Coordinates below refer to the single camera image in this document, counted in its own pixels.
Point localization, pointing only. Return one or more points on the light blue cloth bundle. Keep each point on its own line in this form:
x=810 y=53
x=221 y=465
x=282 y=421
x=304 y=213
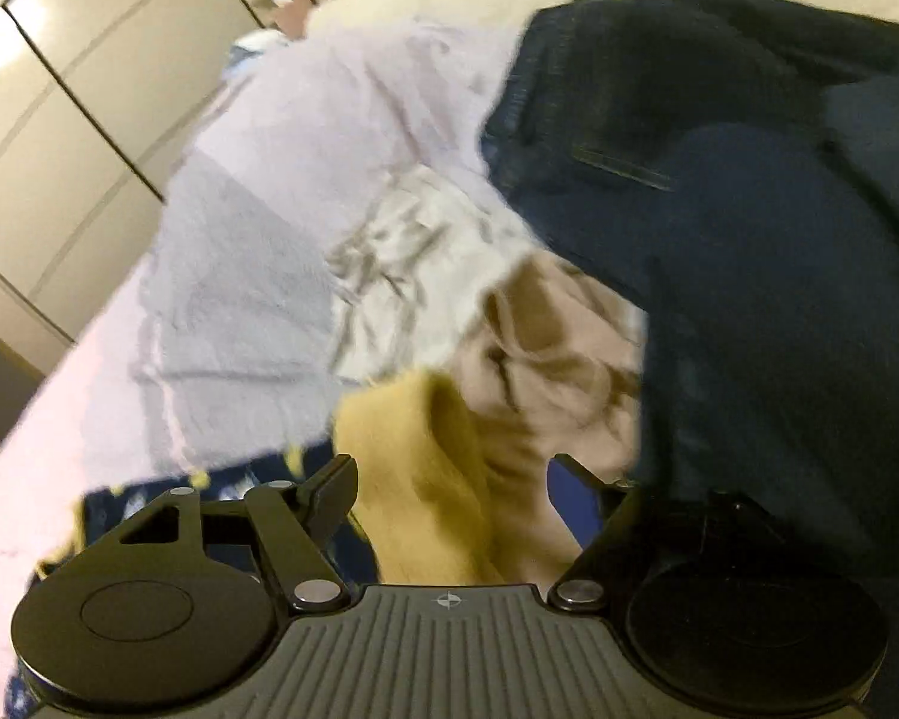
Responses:
x=251 y=49

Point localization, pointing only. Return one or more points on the beige panelled wardrobe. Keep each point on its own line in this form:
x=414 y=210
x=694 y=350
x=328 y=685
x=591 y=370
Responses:
x=82 y=90

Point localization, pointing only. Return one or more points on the dark blue jeans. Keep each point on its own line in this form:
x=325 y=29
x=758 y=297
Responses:
x=719 y=240

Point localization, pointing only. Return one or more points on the beige garment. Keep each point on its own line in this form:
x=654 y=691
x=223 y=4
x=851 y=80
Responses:
x=539 y=389

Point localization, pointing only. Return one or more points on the bed with striped sheet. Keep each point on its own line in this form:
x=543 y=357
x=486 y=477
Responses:
x=232 y=240

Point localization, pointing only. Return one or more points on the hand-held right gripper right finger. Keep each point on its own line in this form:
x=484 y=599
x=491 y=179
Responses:
x=569 y=498

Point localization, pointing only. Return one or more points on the white patterned cloth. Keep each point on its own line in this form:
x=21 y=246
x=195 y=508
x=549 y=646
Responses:
x=404 y=255

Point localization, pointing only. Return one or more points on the navy fleece top yellow trim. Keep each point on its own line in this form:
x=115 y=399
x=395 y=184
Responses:
x=412 y=479

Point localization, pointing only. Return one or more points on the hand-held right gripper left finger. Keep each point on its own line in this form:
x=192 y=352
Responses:
x=329 y=498

